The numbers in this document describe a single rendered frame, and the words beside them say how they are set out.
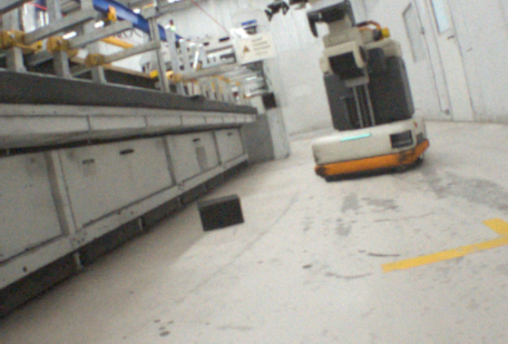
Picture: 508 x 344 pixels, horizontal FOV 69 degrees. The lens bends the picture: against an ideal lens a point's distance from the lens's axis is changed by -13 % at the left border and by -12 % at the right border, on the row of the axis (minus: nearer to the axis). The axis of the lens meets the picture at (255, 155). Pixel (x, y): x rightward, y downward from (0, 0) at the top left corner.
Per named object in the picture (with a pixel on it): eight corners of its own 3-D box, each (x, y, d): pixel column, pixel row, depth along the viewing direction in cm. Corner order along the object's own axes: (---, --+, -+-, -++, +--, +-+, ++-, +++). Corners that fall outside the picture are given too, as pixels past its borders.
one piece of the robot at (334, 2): (319, 38, 255) (311, 6, 254) (360, 26, 240) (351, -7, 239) (308, 36, 242) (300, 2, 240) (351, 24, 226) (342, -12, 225)
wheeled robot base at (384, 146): (349, 162, 315) (343, 129, 314) (431, 149, 280) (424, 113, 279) (313, 180, 259) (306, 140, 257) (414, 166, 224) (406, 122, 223)
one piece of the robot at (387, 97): (348, 144, 305) (324, 34, 301) (420, 132, 276) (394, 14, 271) (331, 151, 277) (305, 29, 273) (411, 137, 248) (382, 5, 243)
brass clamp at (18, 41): (39, 49, 115) (36, 34, 115) (10, 43, 102) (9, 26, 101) (24, 55, 116) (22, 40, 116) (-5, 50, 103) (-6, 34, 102)
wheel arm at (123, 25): (133, 31, 132) (131, 19, 132) (129, 29, 129) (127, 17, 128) (33, 67, 139) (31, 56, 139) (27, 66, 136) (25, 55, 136)
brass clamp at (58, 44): (80, 53, 139) (78, 40, 139) (59, 48, 126) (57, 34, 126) (66, 58, 140) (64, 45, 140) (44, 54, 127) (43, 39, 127)
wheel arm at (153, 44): (162, 49, 157) (161, 39, 157) (159, 48, 153) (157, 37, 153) (70, 79, 164) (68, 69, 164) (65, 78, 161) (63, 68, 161)
